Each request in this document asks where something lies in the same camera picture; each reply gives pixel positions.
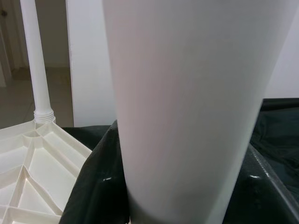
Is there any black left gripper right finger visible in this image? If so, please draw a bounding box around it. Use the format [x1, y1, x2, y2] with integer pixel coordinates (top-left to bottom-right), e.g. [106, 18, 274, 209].
[223, 142, 299, 224]

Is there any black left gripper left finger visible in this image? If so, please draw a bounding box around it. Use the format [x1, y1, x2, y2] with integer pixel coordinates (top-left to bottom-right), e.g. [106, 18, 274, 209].
[61, 119, 132, 224]

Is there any white plastic children table top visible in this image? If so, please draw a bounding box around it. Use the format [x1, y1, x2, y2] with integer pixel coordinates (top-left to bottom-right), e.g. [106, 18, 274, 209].
[0, 120, 93, 224]

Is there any white plastic table leg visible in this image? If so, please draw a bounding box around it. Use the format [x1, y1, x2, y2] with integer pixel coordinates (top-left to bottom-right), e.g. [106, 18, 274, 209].
[20, 0, 56, 124]
[102, 0, 296, 224]

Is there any black fabric table cover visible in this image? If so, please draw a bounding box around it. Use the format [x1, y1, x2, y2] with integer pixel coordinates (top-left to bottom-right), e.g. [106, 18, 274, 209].
[61, 97, 299, 224]

